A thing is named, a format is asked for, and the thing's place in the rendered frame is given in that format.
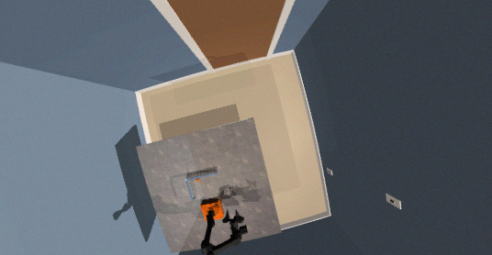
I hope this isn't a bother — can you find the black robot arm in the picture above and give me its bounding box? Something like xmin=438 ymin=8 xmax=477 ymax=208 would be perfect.
xmin=201 ymin=210 xmax=248 ymax=255

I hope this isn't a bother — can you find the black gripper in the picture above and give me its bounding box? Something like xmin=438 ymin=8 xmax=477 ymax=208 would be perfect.
xmin=222 ymin=209 xmax=244 ymax=230

